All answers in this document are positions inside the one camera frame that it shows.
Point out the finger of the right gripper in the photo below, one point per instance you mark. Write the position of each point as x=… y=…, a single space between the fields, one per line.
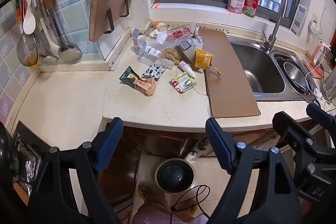
x=321 y=117
x=294 y=134

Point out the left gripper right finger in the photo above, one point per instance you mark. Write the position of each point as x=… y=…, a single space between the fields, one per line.
x=223 y=145

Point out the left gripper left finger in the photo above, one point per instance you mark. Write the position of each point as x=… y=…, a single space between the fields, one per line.
x=106 y=142

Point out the green and tan milk carton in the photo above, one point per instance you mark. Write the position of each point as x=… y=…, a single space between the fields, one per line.
x=145 y=86

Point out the black white patterned wrapper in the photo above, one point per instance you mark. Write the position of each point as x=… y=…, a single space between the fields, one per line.
x=154 y=71

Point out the red green snack wrapper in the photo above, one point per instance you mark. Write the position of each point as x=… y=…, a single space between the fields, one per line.
x=183 y=82

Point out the clear plastic water bottle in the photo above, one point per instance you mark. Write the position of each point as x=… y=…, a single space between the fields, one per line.
x=152 y=56

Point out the yellow paper bag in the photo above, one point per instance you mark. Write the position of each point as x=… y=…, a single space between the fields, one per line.
x=203 y=59

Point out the small white yogurt bottle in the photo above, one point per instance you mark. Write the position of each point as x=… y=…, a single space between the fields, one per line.
x=186 y=68

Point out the small purple white carton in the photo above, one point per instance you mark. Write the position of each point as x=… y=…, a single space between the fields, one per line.
x=139 y=41

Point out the tan loofah scrubber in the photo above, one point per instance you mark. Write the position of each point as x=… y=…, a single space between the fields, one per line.
x=173 y=54

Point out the large white brown milk carton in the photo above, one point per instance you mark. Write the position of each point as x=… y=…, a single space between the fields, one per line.
x=188 y=47

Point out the pink strawberry milk carton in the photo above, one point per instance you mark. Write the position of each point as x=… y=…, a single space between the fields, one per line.
x=185 y=31

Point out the round trash bin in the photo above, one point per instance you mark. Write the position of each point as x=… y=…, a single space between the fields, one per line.
x=175 y=176

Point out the chrome kitchen faucet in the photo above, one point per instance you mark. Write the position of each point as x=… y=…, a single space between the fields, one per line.
x=270 y=41

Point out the brown cardboard sheet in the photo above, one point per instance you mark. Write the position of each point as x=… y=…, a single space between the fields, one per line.
x=229 y=91

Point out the pink phone stand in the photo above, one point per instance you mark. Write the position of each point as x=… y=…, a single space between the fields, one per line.
x=314 y=61

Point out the stainless steel sink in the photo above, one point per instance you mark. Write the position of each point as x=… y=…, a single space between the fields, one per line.
x=276 y=75

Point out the steel ladle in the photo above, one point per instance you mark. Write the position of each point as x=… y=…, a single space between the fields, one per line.
x=68 y=52

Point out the steel slotted spoon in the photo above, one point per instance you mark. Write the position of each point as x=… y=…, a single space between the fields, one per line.
x=50 y=55

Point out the orange capped small jar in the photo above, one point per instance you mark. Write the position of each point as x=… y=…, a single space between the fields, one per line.
x=160 y=26

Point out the steel mesh strainer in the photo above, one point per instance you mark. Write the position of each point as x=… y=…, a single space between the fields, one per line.
x=27 y=50

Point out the white rice spoon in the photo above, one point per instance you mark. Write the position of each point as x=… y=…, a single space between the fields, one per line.
x=29 y=22

